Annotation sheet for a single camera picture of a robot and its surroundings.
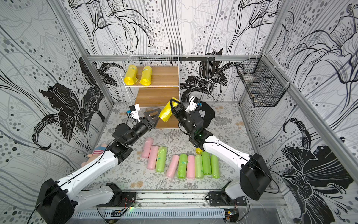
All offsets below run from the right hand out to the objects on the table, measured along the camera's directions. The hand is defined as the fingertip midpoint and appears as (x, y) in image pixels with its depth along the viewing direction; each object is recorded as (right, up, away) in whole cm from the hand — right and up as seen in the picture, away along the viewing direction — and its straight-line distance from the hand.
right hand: (172, 100), depth 69 cm
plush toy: (-48, -30, +15) cm, 58 cm away
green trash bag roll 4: (+20, -36, +13) cm, 43 cm away
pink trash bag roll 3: (-1, -38, +12) cm, 40 cm away
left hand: (-4, -8, -3) cm, 9 cm away
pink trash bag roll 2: (-14, -32, +17) cm, 39 cm away
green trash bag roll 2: (+5, -38, +11) cm, 40 cm away
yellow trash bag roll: (+15, -30, +18) cm, 39 cm away
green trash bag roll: (-8, -35, +16) cm, 39 cm away
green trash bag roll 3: (+15, -38, +11) cm, 42 cm away
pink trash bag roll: (-18, -28, +19) cm, 39 cm away
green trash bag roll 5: (+25, -38, +12) cm, 47 cm away
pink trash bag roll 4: (+10, -38, +12) cm, 42 cm away
